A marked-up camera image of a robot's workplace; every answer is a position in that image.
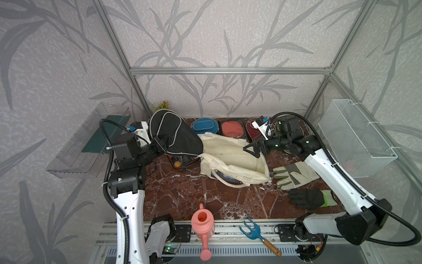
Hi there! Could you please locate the teal garden hand fork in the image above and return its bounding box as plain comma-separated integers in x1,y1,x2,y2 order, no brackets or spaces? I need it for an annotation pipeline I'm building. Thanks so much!
239,216,282,257

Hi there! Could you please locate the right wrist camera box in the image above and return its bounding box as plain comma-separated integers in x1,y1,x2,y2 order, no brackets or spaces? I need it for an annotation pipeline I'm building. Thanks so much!
252,116,274,140

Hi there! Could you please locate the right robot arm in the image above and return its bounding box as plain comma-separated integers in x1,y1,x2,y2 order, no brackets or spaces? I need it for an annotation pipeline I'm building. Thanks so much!
244,112,422,247

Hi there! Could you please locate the maroon paddle case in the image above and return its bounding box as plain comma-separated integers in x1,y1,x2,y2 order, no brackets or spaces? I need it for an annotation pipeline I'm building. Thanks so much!
246,118,263,141

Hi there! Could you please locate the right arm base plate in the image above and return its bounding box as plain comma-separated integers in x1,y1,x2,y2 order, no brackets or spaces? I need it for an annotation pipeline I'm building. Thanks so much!
273,223,324,243

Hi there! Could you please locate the cream canvas tote bag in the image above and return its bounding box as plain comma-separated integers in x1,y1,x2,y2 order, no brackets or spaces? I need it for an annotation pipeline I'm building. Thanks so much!
199,132,270,189

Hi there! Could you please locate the grey green gardening glove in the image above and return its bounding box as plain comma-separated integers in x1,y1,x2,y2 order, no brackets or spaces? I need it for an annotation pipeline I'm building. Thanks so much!
273,162,320,191

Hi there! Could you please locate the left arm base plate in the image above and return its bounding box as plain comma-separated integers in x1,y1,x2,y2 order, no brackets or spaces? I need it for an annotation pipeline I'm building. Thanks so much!
172,224,192,243

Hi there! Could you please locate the aluminium front rail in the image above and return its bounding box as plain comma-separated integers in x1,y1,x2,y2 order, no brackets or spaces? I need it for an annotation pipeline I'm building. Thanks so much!
95,219,373,246

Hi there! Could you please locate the clear case red paddle set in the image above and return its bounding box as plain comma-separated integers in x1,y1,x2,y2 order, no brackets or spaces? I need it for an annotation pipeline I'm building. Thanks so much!
220,119,247,139

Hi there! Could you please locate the blue paddle case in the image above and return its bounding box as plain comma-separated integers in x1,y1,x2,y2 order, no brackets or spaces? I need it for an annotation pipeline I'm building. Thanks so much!
191,118,219,134

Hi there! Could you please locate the potted plant white pot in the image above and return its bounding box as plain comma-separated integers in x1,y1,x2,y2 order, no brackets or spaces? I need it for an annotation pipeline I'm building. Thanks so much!
152,101,170,112

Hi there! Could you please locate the pink watering can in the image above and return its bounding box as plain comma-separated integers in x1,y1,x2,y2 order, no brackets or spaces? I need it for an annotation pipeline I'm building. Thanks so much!
191,204,215,261

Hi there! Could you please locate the clear acrylic wall shelf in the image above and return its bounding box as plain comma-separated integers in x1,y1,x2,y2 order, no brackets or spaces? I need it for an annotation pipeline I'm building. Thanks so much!
46,103,131,179

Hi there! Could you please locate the black paddle case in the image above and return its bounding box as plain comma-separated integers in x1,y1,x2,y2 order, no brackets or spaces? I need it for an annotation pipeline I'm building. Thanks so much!
148,109,203,157

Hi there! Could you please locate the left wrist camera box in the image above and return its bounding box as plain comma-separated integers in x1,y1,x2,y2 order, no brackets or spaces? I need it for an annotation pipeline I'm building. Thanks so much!
128,121,151,147

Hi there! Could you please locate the white wire mesh basket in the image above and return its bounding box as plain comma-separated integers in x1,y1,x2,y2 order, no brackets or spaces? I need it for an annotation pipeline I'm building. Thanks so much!
318,99,397,178

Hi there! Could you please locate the black green gardening glove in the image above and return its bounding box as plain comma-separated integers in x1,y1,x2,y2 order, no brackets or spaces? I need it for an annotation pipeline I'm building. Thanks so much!
288,189,337,210

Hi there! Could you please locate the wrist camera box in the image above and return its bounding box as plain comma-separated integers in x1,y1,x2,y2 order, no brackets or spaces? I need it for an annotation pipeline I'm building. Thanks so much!
252,116,274,140
128,121,151,147

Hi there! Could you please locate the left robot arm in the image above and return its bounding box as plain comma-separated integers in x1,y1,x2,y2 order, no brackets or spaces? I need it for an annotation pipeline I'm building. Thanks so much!
99,119,175,264

